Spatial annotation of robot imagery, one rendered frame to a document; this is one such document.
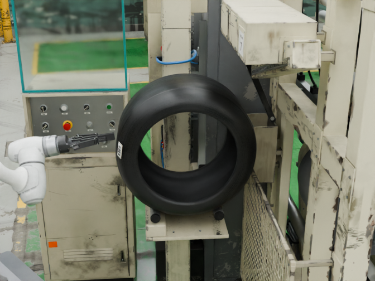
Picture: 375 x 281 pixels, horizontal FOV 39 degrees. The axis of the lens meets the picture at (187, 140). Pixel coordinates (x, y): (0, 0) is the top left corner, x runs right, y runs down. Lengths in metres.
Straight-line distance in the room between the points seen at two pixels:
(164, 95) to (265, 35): 0.51
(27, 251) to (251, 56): 2.50
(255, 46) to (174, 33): 0.67
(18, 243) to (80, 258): 0.80
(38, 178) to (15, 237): 1.86
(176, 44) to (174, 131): 0.42
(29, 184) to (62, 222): 0.99
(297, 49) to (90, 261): 2.01
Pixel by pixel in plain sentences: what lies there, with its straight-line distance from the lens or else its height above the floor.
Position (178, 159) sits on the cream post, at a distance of 2.61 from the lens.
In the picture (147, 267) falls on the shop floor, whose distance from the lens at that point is 3.58.
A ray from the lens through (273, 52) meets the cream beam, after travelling 1.85.
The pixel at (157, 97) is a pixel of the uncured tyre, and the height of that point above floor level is 1.45.
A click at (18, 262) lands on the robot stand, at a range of 2.61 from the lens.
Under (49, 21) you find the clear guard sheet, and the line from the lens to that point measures 2.80.
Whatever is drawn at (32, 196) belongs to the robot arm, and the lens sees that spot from 2.22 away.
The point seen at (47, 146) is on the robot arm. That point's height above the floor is 1.23.
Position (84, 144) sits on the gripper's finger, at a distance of 2.25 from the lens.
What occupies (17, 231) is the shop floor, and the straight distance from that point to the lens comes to 4.14.
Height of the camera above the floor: 2.08
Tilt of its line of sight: 22 degrees down
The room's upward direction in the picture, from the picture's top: straight up
